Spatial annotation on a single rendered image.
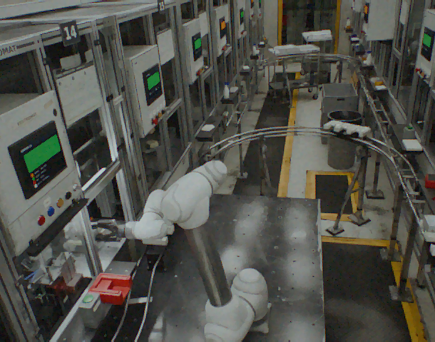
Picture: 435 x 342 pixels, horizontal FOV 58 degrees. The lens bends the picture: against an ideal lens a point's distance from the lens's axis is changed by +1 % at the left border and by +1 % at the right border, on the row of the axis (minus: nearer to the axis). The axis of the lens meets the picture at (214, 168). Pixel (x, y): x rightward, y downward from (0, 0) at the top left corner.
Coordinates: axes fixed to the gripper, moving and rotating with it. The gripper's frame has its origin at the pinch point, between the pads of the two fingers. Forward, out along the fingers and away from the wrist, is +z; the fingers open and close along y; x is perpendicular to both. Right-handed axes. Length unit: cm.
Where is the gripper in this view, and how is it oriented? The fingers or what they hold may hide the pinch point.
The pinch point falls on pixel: (93, 231)
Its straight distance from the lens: 219.0
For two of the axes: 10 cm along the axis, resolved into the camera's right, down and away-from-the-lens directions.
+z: -9.6, 0.7, 2.8
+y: -1.9, -8.9, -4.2
